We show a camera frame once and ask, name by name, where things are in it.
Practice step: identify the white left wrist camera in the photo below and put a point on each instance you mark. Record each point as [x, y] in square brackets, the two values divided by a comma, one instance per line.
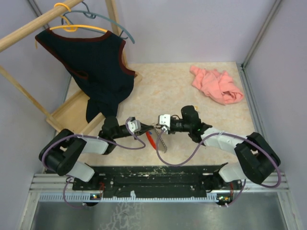
[133, 125]

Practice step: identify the grey-blue clothes hanger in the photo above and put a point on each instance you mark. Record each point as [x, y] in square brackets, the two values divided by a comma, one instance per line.
[104, 15]

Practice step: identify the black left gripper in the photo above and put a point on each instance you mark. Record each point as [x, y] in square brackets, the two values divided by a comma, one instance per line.
[144, 128]

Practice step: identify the dark navy vest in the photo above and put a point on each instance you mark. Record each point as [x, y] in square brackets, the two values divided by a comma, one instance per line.
[97, 67]

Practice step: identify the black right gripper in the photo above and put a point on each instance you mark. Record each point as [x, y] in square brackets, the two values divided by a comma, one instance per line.
[171, 131]

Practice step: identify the wooden clothes rack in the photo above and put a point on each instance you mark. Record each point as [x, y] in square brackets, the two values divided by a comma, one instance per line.
[33, 85]

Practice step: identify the yellow clothes hanger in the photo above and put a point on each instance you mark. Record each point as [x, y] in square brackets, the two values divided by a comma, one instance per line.
[69, 27]

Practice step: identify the aluminium frame rail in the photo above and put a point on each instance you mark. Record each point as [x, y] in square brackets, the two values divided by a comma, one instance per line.
[51, 187]

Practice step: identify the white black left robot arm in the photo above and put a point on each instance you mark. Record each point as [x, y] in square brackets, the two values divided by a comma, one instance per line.
[61, 154]

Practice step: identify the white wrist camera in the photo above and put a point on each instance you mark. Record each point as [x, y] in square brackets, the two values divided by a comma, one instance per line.
[133, 125]
[164, 120]

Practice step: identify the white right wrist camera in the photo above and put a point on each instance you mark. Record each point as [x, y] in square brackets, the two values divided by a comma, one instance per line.
[164, 120]

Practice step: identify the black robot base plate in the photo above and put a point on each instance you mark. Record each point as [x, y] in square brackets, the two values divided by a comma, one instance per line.
[156, 181]

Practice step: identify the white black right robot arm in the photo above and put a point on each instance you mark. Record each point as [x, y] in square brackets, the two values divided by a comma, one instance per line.
[256, 159]

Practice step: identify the pink crumpled cloth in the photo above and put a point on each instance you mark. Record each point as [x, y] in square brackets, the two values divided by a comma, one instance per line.
[219, 86]

